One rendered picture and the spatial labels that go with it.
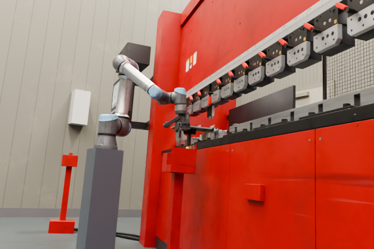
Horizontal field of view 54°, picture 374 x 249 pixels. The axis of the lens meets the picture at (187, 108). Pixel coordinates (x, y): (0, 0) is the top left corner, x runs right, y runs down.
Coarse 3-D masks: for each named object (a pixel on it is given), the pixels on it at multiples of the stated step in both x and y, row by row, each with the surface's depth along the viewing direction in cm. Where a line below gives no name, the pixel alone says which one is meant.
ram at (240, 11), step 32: (224, 0) 265; (256, 0) 214; (288, 0) 179; (320, 0) 155; (192, 32) 336; (224, 32) 257; (256, 32) 209; (288, 32) 176; (192, 64) 324; (224, 64) 250
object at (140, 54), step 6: (126, 48) 369; (132, 48) 370; (138, 48) 372; (144, 48) 375; (150, 48) 377; (126, 54) 366; (132, 54) 369; (138, 54) 371; (144, 54) 374; (138, 60) 370; (144, 60) 373; (144, 66) 380; (132, 96) 403; (132, 102) 402
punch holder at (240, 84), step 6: (240, 66) 224; (240, 72) 223; (246, 72) 217; (240, 78) 221; (246, 78) 216; (234, 84) 229; (240, 84) 220; (246, 84) 216; (234, 90) 228; (240, 90) 222; (246, 90) 221; (252, 90) 220
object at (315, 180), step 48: (240, 144) 187; (288, 144) 145; (336, 144) 119; (192, 192) 250; (240, 192) 180; (288, 192) 141; (336, 192) 116; (192, 240) 239; (240, 240) 174; (288, 240) 138; (336, 240) 114
